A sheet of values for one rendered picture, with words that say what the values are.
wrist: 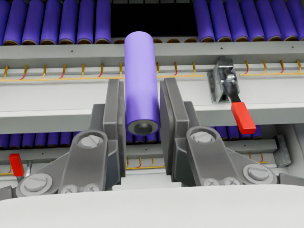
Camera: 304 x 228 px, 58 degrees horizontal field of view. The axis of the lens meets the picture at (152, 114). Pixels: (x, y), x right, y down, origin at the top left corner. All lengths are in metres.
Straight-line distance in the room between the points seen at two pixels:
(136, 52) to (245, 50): 0.19
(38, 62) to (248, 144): 0.34
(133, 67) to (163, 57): 0.16
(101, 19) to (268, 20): 0.20
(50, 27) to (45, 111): 0.10
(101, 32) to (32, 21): 0.08
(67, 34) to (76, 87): 0.06
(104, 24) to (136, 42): 0.18
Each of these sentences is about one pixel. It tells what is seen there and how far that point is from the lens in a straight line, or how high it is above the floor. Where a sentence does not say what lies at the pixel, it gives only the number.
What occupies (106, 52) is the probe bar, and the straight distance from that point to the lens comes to 0.31.
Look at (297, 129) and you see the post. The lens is 0.50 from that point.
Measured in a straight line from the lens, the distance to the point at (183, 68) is 0.32.
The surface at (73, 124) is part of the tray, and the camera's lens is 0.32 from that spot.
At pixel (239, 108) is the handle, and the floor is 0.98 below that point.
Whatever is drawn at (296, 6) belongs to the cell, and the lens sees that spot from 0.42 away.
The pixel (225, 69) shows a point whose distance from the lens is 0.30.
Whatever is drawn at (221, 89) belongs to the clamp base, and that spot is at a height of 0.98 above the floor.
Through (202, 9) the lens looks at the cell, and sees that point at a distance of 0.37.
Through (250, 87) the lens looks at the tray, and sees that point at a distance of 0.33.
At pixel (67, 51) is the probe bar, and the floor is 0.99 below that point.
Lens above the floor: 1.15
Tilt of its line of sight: 43 degrees down
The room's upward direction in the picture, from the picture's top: 2 degrees clockwise
